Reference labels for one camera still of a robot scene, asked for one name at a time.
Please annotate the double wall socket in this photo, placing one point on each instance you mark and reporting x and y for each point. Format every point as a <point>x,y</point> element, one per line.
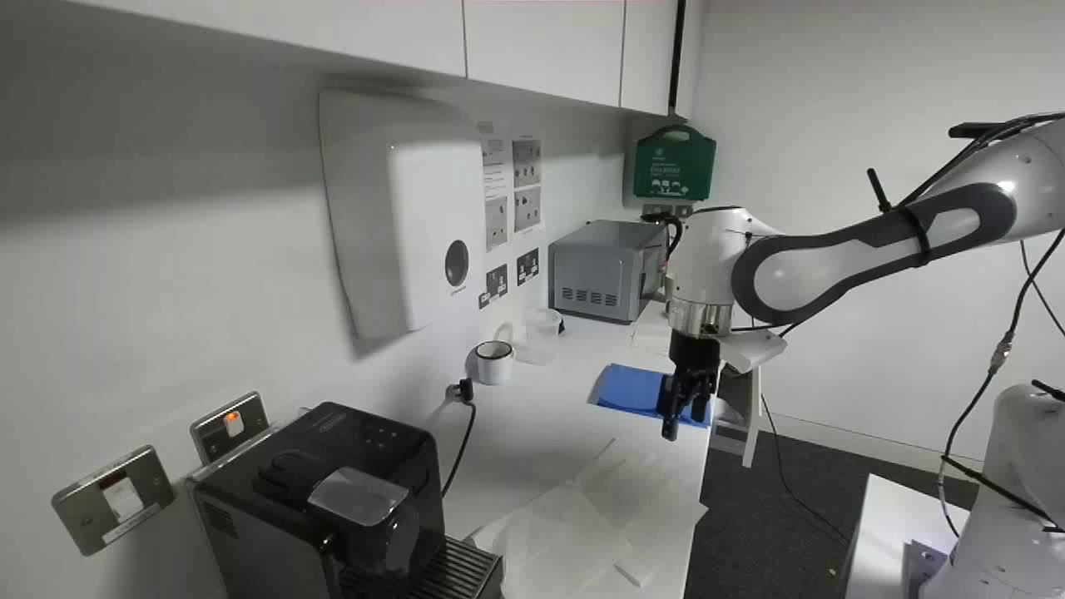
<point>528,267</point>
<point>495,284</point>

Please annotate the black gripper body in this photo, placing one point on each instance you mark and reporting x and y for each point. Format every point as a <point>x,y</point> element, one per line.
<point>693,358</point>

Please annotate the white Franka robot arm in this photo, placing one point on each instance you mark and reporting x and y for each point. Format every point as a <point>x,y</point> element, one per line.
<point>842,262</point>

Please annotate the black stereo camera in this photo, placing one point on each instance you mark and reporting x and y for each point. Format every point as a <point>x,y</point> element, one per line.
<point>975,126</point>

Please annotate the silver microwave oven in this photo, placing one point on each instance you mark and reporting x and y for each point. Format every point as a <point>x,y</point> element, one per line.
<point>592,272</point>

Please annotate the silver wall socket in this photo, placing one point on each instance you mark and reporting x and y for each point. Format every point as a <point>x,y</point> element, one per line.
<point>111,501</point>
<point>231,426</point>

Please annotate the white notice with logo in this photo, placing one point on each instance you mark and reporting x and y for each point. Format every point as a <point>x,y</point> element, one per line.
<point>495,162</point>

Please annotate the blue cloth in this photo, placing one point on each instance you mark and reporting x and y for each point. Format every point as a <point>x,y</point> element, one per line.
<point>626,386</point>

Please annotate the white upper cabinet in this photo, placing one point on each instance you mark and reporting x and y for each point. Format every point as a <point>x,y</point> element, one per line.
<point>534,43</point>

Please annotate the white paper towel dispenser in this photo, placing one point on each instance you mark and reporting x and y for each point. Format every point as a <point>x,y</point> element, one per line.
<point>411,221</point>

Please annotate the black vertical pipe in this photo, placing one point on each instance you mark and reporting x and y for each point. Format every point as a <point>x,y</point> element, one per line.
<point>677,55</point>

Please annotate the white robot table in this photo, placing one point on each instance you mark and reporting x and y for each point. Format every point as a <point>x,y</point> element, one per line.
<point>888,534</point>

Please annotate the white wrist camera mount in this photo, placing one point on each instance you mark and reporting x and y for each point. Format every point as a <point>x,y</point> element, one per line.
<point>754,352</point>

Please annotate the small white cup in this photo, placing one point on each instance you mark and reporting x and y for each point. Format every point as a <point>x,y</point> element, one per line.
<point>492,363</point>

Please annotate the green first aid box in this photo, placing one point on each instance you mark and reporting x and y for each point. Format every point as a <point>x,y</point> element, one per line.
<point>672,163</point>

